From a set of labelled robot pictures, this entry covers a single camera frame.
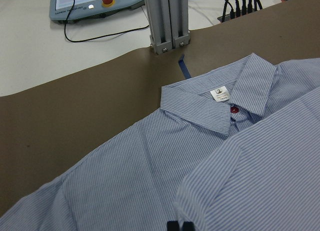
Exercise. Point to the blue striped button shirt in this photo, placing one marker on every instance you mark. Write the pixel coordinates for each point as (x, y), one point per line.
(129, 182)

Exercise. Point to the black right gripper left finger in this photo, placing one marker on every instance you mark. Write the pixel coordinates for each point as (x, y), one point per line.
(173, 225)

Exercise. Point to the grey teach pendant with red button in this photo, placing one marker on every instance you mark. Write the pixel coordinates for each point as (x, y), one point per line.
(75, 10)

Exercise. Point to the black orange usb hub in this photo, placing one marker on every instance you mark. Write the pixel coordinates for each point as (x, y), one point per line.
(236, 8)

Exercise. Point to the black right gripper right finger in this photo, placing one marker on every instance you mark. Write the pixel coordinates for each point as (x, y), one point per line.
(187, 226)

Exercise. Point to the brown paper table cover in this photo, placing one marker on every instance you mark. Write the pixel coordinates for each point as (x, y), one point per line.
(47, 129)

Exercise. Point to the aluminium profile post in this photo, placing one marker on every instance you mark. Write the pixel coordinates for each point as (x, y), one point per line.
(169, 24)

